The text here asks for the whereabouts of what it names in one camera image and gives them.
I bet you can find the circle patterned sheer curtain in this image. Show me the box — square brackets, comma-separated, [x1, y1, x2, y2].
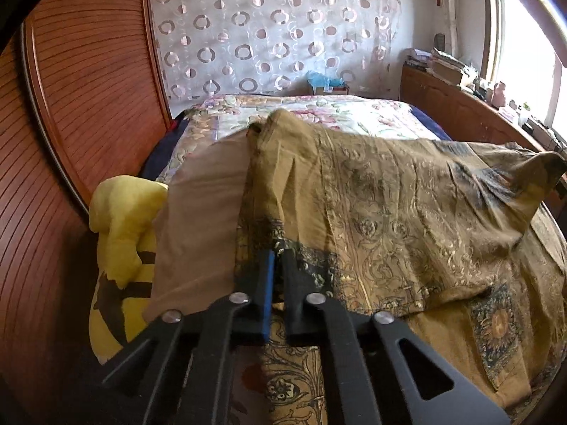
[148, 0, 415, 102]

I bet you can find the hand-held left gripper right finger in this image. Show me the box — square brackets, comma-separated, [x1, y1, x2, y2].
[278, 248, 512, 425]

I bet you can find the pale window drape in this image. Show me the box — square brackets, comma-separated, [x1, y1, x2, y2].
[436, 0, 461, 49]

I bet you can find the blue plastic bag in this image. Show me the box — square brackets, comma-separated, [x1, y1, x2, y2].
[307, 70, 346, 90]

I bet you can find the long wooden cabinet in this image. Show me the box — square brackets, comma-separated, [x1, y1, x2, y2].
[401, 64, 567, 213]

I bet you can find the brown cardboard box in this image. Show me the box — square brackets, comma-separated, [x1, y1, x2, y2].
[432, 59, 466, 85]

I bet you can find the wooden headboard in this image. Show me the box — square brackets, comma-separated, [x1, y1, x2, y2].
[0, 0, 174, 408]

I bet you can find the yellow plush toy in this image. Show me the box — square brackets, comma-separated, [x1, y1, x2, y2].
[89, 175, 169, 366]

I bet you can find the patterned wrapped package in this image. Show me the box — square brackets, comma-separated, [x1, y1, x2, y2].
[432, 46, 470, 69]

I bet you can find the stack of books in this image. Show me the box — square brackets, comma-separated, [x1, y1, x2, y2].
[405, 49, 432, 72]

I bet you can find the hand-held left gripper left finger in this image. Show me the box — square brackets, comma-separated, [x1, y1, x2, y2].
[100, 248, 277, 425]

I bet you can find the window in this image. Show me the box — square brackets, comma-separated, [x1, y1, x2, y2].
[481, 0, 567, 129]

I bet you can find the floral quilt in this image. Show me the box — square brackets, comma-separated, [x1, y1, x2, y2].
[157, 93, 444, 182]

